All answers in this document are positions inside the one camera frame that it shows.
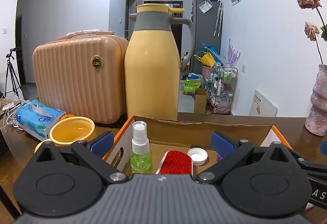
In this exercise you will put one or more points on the wire storage rack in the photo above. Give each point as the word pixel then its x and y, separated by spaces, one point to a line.
pixel 221 89

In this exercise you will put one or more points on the white red lint brush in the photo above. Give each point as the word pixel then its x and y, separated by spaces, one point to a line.
pixel 175 162

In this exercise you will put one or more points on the yellow watering can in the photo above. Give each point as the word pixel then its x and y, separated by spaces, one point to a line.
pixel 206 60

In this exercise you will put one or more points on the green spray bottle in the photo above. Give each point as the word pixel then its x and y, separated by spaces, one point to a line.
pixel 141 155

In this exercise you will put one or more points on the grey refrigerator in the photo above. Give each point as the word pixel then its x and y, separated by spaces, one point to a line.
pixel 208 24

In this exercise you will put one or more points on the purple toothed cap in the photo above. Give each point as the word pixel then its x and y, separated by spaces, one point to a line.
pixel 219 158

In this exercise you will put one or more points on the yellow ceramic mug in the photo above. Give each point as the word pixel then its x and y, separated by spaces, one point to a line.
pixel 69 130

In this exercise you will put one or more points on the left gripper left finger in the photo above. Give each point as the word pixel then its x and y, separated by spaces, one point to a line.
pixel 90 155

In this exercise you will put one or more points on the orange fruit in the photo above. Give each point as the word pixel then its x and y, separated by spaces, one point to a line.
pixel 66 116

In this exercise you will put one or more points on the small brown cardboard box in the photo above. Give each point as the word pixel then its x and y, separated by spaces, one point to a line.
pixel 200 103

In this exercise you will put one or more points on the blue tissue pack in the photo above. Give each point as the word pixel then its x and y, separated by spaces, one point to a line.
pixel 37 119

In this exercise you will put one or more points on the pink textured vase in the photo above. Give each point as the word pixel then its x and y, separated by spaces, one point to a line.
pixel 316 120

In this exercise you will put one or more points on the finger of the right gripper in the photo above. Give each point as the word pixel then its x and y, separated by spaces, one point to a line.
pixel 316 170

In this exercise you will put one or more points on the black camera tripod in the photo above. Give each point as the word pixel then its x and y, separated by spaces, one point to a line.
pixel 11 75

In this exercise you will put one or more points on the pink ribbed suitcase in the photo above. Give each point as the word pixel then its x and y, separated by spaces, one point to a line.
pixel 83 74

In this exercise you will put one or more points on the white board on floor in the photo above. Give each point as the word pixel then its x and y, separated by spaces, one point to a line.
pixel 262 107

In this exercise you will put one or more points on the white ribbed bottle cap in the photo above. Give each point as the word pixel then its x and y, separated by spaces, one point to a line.
pixel 198 156

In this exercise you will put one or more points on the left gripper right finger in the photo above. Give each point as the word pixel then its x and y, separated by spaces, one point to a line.
pixel 233 154

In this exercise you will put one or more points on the yellow thermos jug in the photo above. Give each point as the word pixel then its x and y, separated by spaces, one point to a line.
pixel 153 63

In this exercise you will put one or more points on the orange cardboard box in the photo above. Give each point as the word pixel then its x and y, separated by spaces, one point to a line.
pixel 167 135

